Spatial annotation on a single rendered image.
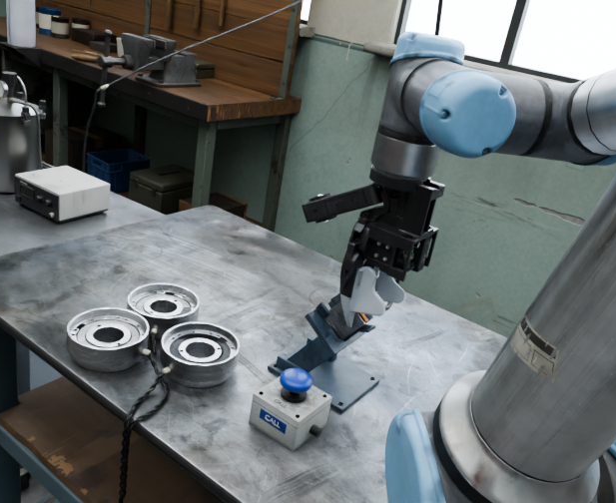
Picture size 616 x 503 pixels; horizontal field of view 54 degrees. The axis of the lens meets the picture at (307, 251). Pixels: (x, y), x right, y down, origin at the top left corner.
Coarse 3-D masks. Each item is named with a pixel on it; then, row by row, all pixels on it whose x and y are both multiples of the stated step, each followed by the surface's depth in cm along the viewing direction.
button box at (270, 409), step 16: (272, 384) 75; (256, 400) 72; (272, 400) 72; (288, 400) 72; (304, 400) 73; (320, 400) 73; (256, 416) 73; (272, 416) 71; (288, 416) 70; (304, 416) 70; (320, 416) 74; (272, 432) 72; (288, 432) 70; (304, 432) 71; (320, 432) 73; (288, 448) 71
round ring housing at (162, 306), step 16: (144, 288) 93; (160, 288) 94; (176, 288) 94; (128, 304) 87; (144, 304) 90; (160, 304) 92; (176, 304) 91; (192, 304) 92; (160, 320) 85; (176, 320) 86; (192, 320) 89; (160, 336) 87
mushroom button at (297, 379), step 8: (288, 368) 74; (296, 368) 74; (280, 376) 72; (288, 376) 72; (296, 376) 72; (304, 376) 72; (288, 384) 71; (296, 384) 71; (304, 384) 71; (296, 392) 73
